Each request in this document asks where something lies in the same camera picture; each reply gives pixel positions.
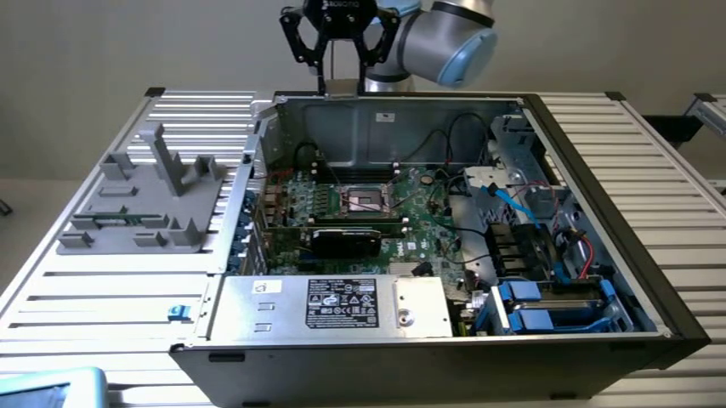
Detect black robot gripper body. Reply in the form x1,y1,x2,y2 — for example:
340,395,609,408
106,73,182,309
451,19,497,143
302,0,379,43

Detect silver square CPU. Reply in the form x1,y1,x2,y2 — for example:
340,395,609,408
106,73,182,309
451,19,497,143
324,77,365,101

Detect CPU socket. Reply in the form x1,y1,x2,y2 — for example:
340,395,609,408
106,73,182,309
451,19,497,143
338,183,394,214

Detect silver metal drive cage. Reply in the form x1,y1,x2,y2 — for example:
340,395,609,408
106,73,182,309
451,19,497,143
459,113,571,224

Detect black RAM stick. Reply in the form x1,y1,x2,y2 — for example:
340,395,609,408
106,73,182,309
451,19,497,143
307,213,411,226

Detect black graphics card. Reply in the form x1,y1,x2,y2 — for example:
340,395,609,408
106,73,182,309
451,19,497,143
264,224,407,260

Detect grey parts rack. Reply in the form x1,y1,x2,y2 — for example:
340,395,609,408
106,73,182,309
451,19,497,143
55,122,230,257

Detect green motherboard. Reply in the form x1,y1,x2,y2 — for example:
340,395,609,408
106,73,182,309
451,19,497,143
258,164,473,299

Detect green RAM stick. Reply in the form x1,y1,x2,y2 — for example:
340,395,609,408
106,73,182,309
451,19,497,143
72,206,144,225

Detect black case fan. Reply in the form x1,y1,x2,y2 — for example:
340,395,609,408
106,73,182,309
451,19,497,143
486,221,557,282

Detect silver power supply unit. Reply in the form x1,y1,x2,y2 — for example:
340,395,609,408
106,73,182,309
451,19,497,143
204,275,455,342

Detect blue disk bay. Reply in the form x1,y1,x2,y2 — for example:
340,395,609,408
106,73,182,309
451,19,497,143
481,275,638,337

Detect open black PC case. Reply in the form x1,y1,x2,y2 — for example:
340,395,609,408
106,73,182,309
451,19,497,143
168,90,714,403

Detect teal plastic box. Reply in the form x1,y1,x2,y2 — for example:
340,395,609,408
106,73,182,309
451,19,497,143
0,366,110,408

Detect black looped wire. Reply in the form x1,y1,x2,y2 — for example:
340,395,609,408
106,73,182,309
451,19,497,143
406,111,490,166

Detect light blue SATA wire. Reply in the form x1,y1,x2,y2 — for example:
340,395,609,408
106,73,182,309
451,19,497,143
481,183,541,231

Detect red SATA wire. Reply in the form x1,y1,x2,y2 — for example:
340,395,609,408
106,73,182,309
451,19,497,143
575,235,598,278

